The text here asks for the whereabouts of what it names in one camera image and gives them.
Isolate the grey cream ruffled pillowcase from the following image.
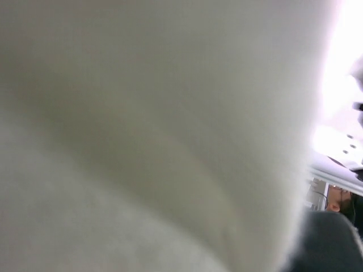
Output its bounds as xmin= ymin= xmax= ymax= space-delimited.
xmin=0 ymin=0 xmax=363 ymax=272

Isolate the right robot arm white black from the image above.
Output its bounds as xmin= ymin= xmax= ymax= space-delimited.
xmin=314 ymin=57 xmax=362 ymax=181

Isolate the person with glasses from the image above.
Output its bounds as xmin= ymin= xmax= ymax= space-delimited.
xmin=326 ymin=185 xmax=362 ymax=231

